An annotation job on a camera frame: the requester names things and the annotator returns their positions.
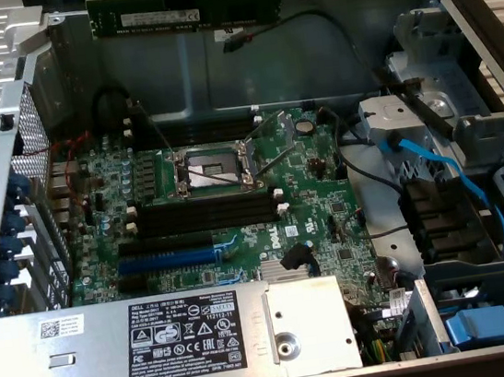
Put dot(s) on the black ribbed plastic bracket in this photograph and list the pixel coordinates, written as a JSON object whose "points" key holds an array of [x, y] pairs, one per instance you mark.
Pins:
{"points": [[442, 219]]}

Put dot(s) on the thin metal locking lever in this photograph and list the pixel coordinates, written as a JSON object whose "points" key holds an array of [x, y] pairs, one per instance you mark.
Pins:
{"points": [[276, 161], [156, 126]]}

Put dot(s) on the green Dell motherboard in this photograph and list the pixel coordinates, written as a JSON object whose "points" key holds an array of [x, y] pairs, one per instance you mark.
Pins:
{"points": [[309, 199]]}

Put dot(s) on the silver open PC case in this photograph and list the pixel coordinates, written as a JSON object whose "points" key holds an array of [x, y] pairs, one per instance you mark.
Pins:
{"points": [[292, 67]]}

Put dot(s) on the metal rear port block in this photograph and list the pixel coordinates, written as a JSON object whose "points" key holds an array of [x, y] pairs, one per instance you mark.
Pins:
{"points": [[64, 190]]}

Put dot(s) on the short black expansion slot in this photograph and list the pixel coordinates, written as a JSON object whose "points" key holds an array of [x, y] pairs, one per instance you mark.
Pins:
{"points": [[132, 285]]}

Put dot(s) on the grey metal disk bay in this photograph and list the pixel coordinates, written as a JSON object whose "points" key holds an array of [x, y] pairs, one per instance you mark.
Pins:
{"points": [[386, 115]]}

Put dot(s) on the blue slot retention clip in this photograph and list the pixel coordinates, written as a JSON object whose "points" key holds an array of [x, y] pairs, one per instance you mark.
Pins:
{"points": [[2, 295], [19, 184], [8, 246], [14, 222], [6, 268]]}

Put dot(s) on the RAM slot white latches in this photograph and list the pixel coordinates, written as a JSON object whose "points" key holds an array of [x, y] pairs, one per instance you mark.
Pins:
{"points": [[209, 217], [207, 201], [202, 131], [200, 116]]}

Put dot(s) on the long black expansion slot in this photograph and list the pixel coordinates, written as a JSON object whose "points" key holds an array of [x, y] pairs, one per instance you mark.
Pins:
{"points": [[166, 244]]}

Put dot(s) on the silver aluminium corner block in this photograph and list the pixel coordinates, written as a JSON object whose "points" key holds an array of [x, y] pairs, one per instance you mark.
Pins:
{"points": [[24, 28]]}

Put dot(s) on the blue expansion slot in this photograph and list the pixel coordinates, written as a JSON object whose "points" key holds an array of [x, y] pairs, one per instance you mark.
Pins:
{"points": [[168, 261]]}

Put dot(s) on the silver finned chipset heatsink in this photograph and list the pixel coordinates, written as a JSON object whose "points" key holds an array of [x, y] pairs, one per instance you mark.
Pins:
{"points": [[272, 271]]}

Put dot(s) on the dark grey disk bay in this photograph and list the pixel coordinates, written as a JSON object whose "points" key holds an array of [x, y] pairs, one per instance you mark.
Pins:
{"points": [[476, 270]]}

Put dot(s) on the CPU socket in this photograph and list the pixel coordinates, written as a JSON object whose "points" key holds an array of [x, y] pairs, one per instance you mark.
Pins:
{"points": [[212, 170]]}

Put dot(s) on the green RAM stick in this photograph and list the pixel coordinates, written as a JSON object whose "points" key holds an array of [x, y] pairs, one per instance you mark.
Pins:
{"points": [[233, 9]]}

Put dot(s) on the round coin cell battery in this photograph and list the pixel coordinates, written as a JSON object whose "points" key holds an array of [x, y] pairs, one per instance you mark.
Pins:
{"points": [[304, 126]]}

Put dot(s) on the silver power supply unit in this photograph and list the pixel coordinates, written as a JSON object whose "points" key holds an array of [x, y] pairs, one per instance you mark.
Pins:
{"points": [[93, 358]]}

